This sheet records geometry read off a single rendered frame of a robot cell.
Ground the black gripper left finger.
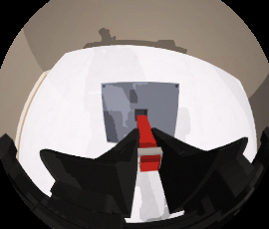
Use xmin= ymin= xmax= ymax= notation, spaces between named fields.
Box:
xmin=39 ymin=128 xmax=139 ymax=218

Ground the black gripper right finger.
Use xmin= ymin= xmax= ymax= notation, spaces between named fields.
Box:
xmin=151 ymin=128 xmax=248 ymax=215

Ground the grey sloped panel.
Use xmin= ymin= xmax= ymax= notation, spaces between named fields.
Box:
xmin=101 ymin=81 xmax=180 ymax=143

